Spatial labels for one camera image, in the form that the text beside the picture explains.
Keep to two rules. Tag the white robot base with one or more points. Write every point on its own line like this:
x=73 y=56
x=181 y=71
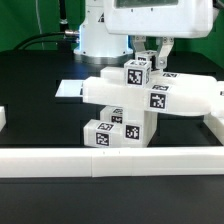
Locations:
x=96 y=45

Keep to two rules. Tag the white chair seat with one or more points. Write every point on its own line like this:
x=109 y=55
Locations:
x=138 y=127

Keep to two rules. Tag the white front fence wall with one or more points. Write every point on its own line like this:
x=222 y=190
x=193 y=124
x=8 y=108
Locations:
x=105 y=162

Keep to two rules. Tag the white tagged cube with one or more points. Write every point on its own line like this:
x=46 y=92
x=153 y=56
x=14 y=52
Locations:
x=137 y=73
x=148 y=55

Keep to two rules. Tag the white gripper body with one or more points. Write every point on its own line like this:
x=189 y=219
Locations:
x=159 y=18

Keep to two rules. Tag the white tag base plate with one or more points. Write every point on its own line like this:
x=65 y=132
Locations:
x=70 y=88

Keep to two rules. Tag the white right fence wall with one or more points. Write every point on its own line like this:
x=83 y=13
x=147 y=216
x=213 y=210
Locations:
x=216 y=126

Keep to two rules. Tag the white left fence stub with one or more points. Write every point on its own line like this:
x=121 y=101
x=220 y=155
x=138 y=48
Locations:
x=2 y=117

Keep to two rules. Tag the white fence wall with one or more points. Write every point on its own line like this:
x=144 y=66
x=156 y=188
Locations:
x=216 y=126
x=105 y=162

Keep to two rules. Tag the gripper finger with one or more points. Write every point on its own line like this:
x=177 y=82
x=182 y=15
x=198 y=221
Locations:
x=138 y=43
x=165 y=45

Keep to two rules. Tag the white chair back frame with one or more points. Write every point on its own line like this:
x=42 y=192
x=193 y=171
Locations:
x=170 y=93

